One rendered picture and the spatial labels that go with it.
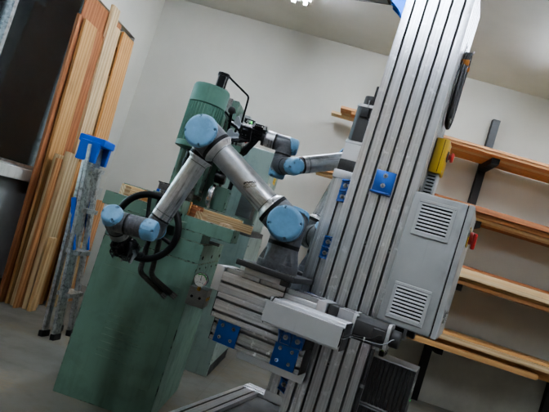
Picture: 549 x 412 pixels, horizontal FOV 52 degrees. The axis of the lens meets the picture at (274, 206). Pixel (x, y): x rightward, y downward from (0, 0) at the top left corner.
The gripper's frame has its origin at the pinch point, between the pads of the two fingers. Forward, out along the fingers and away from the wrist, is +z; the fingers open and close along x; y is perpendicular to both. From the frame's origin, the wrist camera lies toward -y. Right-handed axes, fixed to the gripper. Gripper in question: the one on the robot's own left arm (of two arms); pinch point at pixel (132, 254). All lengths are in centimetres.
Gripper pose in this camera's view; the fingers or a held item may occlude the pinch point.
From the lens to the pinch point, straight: 230.6
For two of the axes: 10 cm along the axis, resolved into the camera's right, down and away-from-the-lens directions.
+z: -0.2, 5.3, 8.5
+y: -2.8, 8.1, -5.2
